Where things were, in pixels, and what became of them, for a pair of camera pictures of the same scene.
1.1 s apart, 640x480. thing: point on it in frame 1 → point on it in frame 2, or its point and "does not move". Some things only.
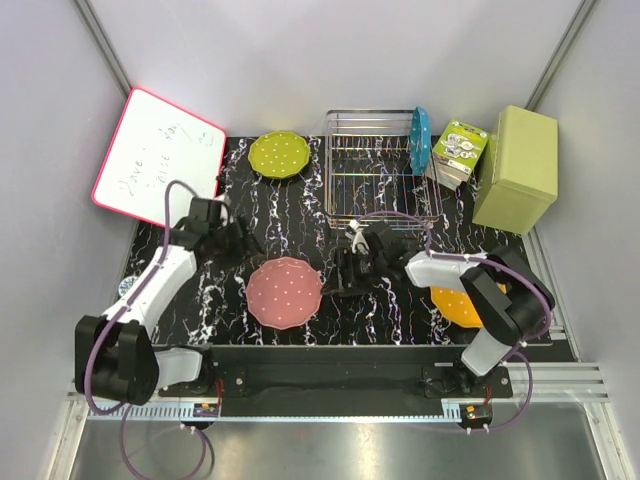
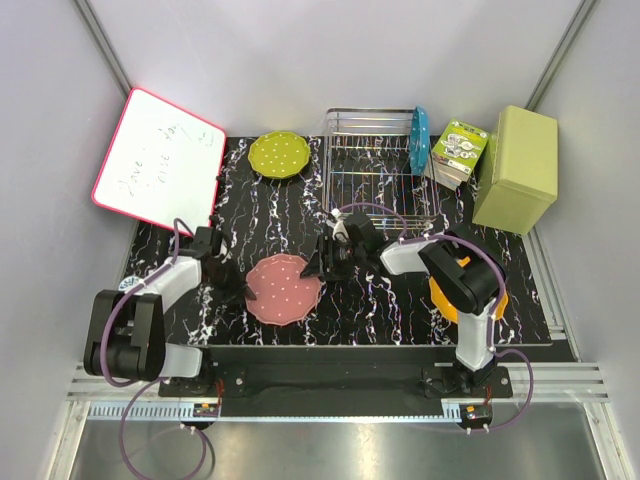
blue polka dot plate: [420, 141] does not move
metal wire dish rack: [369, 174] does not move
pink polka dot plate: [283, 293] does not move
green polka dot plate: [279, 154] does not move
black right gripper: [345, 259] → [315, 265]
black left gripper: [239, 237] → [228, 279]
